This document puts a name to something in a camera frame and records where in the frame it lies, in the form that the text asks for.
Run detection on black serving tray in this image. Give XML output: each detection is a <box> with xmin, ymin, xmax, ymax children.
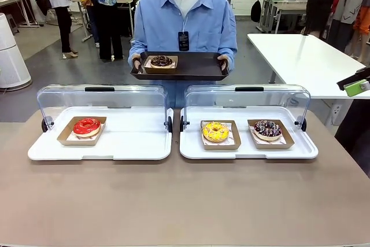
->
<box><xmin>129</xmin><ymin>51</ymin><xmax>231</xmax><ymax>82</ymax></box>

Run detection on chocolate donut with nut crumbs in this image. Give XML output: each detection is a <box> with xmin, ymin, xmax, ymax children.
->
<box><xmin>150</xmin><ymin>55</ymin><xmax>174</xmax><ymax>69</ymax></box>

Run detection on person's right forearm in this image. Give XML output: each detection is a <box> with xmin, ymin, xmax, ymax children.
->
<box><xmin>128</xmin><ymin>33</ymin><xmax>151</xmax><ymax>60</ymax></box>

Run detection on person's left forearm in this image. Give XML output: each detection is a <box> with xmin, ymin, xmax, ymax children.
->
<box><xmin>215</xmin><ymin>33</ymin><xmax>238</xmax><ymax>58</ymax></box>

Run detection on chocolate sprinkled donut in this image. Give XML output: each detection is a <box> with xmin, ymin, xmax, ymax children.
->
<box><xmin>247</xmin><ymin>119</ymin><xmax>296</xmax><ymax>150</ymax></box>

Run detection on purple glazed sprinkled donut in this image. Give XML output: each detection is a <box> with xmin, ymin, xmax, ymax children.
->
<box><xmin>253</xmin><ymin>119</ymin><xmax>282</xmax><ymax>141</ymax></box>

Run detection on yellow glazed donut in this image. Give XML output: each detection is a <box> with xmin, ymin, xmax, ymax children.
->
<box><xmin>200</xmin><ymin>119</ymin><xmax>242</xmax><ymax>152</ymax></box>

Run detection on yellow sprinkled donut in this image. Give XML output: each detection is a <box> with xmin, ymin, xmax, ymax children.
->
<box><xmin>202</xmin><ymin>121</ymin><xmax>230</xmax><ymax>143</ymax></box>

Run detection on red glazed donut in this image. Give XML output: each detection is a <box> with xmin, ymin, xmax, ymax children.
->
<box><xmin>73</xmin><ymin>117</ymin><xmax>102</xmax><ymax>139</ymax></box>
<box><xmin>57</xmin><ymin>116</ymin><xmax>108</xmax><ymax>147</ymax></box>

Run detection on person's left hand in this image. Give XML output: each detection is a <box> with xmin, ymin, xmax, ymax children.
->
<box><xmin>217</xmin><ymin>54</ymin><xmax>231</xmax><ymax>72</ymax></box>

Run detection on person's right hand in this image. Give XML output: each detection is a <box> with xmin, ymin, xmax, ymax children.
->
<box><xmin>132</xmin><ymin>54</ymin><xmax>145</xmax><ymax>74</ymax></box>

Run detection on orange garment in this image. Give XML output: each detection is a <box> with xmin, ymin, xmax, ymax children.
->
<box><xmin>351</xmin><ymin>5</ymin><xmax>370</xmax><ymax>60</ymax></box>

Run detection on white side table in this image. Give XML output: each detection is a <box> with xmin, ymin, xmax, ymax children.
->
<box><xmin>247</xmin><ymin>33</ymin><xmax>370</xmax><ymax>128</ymax></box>

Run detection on mannequin in grey skirt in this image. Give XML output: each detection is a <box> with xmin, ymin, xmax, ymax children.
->
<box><xmin>328</xmin><ymin>0</ymin><xmax>365</xmax><ymax>57</ymax></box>

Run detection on clear display case lid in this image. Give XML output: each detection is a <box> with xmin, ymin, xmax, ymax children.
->
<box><xmin>36</xmin><ymin>84</ymin><xmax>169</xmax><ymax>128</ymax></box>
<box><xmin>184</xmin><ymin>84</ymin><xmax>312</xmax><ymax>128</ymax></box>

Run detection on grey background desk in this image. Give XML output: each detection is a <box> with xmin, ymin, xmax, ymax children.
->
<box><xmin>257</xmin><ymin>0</ymin><xmax>312</xmax><ymax>35</ymax></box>

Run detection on black backpack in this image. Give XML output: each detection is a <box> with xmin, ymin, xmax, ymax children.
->
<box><xmin>250</xmin><ymin>0</ymin><xmax>262</xmax><ymax>23</ymax></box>

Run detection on white display case tray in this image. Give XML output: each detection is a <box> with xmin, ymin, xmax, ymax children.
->
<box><xmin>28</xmin><ymin>106</ymin><xmax>173</xmax><ymax>161</ymax></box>
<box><xmin>179</xmin><ymin>106</ymin><xmax>319</xmax><ymax>160</ymax></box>

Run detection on black id badge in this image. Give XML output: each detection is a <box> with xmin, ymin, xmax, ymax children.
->
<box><xmin>177</xmin><ymin>31</ymin><xmax>190</xmax><ymax>51</ymax></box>

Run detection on white air purifier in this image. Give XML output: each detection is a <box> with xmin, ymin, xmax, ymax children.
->
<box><xmin>0</xmin><ymin>12</ymin><xmax>32</xmax><ymax>89</ymax></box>

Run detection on black lid handle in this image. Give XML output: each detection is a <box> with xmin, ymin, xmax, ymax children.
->
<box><xmin>235</xmin><ymin>86</ymin><xmax>265</xmax><ymax>93</ymax></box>
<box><xmin>84</xmin><ymin>86</ymin><xmax>115</xmax><ymax>93</ymax></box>

